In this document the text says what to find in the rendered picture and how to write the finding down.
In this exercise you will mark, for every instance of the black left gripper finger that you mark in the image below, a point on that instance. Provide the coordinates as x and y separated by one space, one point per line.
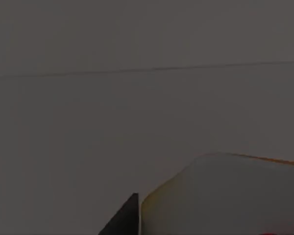
128 218

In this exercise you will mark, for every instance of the grey and yellow bottle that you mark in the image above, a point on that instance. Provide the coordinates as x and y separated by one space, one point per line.
223 195

